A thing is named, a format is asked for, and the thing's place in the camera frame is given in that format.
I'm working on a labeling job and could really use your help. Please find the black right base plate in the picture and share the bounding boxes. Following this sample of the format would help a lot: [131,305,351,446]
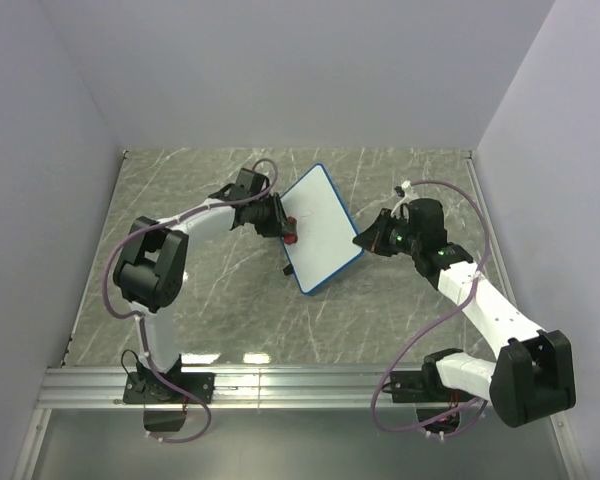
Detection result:
[381,370,473,404]

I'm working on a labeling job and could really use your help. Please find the aluminium mounting rail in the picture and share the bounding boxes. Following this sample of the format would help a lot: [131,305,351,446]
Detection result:
[37,363,565,412]

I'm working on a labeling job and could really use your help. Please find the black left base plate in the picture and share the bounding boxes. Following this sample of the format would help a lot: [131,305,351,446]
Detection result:
[122,372,215,405]

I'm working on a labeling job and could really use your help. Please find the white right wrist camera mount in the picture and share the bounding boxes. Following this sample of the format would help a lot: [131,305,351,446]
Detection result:
[391,180,418,216]

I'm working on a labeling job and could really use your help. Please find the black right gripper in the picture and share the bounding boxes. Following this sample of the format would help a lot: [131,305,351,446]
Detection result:
[353,208,421,257]

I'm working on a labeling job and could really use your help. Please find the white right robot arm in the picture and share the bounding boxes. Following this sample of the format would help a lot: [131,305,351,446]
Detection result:
[353,198,576,427]

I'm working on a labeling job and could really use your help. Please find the blue framed whiteboard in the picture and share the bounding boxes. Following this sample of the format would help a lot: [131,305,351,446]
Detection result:
[281,163,364,295]

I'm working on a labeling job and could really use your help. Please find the red bone-shaped eraser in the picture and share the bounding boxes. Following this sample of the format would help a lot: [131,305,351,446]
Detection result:
[283,216,298,245]

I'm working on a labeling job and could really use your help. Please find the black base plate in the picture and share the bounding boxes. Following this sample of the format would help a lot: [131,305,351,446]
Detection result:
[122,372,215,405]
[381,370,473,404]

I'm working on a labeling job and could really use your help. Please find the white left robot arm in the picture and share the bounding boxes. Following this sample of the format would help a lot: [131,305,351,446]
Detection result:
[103,168,298,402]

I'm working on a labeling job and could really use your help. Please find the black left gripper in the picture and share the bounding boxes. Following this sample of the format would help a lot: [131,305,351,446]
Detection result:
[250,193,295,238]

